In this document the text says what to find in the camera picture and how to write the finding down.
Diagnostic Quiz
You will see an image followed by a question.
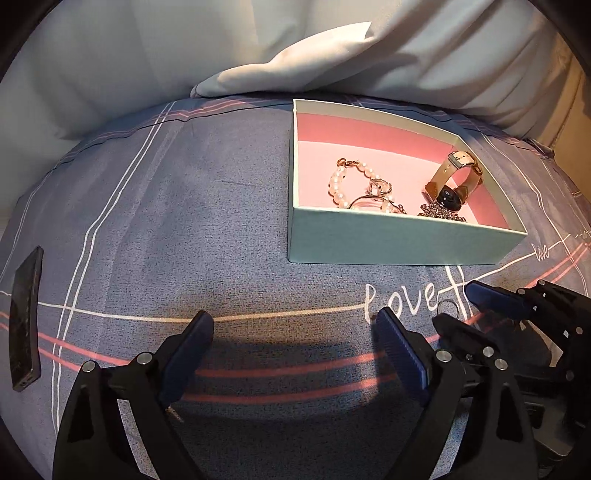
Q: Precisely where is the rose gold wrist watch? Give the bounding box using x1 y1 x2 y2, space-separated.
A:
424 150 484 213

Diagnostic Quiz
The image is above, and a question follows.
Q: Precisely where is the dark metal chain necklace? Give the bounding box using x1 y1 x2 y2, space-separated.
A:
417 202 469 223

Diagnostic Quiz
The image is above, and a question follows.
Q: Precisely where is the thin metal bangle ring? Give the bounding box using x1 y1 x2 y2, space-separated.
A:
348 193 408 216

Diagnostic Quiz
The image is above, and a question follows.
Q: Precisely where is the white pearl bracelet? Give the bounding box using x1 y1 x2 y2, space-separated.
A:
327 157 394 210

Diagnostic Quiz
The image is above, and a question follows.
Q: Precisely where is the black smartphone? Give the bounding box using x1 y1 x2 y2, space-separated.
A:
9 246 44 392

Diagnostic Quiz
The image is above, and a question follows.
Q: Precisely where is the teal box pink interior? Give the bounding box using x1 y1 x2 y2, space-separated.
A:
287 99 527 266

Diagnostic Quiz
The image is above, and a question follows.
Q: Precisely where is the blue plaid bed sheet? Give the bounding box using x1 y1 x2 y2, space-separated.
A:
1 96 590 479

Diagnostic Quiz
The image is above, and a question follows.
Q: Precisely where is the white draped curtain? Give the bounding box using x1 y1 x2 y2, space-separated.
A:
1 1 577 215

